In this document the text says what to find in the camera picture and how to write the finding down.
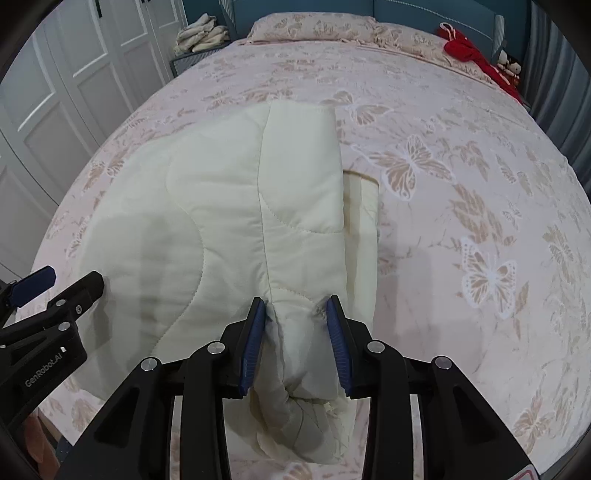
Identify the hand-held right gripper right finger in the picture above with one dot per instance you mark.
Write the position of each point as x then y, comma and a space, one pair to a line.
337, 344

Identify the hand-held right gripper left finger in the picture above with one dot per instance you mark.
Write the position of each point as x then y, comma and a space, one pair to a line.
251, 344

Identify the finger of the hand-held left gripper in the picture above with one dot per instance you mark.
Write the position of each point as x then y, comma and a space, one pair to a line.
78, 295
32, 282

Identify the cream quilted jacket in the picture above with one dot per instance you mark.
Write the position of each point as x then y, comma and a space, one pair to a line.
221, 198

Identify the pile of cream clothes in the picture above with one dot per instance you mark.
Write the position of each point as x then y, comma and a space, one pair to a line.
203, 34

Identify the pink floral bed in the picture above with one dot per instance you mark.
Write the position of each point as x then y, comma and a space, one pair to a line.
461, 207

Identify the white wardrobe doors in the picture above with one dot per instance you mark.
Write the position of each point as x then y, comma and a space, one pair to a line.
69, 69

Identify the grey nightstand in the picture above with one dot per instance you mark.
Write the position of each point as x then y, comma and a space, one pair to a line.
191, 62

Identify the pink floral pillow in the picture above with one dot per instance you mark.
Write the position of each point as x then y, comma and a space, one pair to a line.
411, 44
314, 26

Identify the red garment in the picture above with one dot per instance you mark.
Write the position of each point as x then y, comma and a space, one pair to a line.
466, 53

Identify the small plush toys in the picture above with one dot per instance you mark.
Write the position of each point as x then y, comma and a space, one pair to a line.
510, 69

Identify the teal padded headboard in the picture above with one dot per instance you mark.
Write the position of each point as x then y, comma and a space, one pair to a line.
406, 10

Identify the grey curtain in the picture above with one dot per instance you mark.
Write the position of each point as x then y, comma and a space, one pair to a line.
563, 69

